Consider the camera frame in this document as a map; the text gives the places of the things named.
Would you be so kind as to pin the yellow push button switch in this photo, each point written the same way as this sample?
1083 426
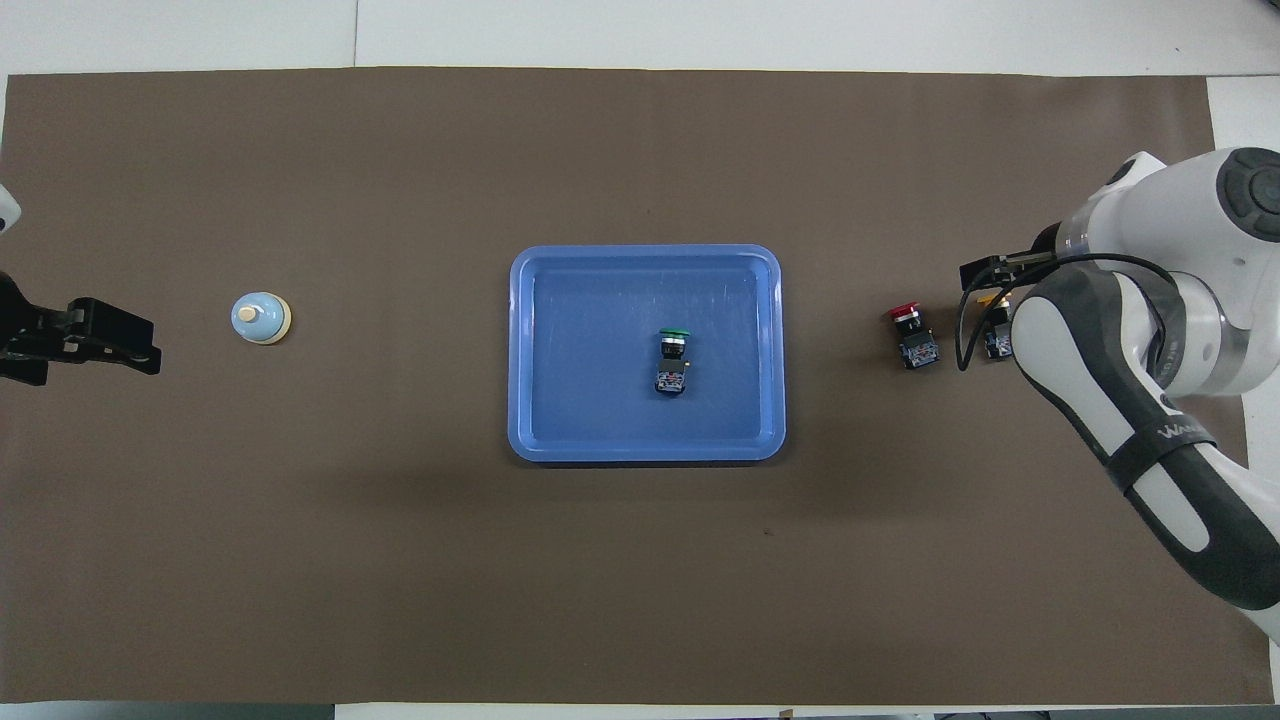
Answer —
997 343

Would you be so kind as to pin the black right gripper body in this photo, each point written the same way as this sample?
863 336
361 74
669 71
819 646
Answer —
1048 243

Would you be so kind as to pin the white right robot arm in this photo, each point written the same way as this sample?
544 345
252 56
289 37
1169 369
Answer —
1150 350

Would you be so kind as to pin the blue plastic tray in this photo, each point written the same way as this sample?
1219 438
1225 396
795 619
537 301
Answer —
600 400

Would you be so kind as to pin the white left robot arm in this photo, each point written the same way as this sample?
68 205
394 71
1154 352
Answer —
8 210

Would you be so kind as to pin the light blue call bell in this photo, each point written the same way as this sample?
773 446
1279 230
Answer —
260 319

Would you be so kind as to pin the brown table mat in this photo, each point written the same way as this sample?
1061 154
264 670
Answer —
640 580

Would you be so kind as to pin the red push button switch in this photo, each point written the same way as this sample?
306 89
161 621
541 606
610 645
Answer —
915 340

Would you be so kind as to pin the green push button switch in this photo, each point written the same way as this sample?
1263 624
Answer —
674 365

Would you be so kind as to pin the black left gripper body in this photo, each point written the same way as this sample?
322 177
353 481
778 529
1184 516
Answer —
25 320

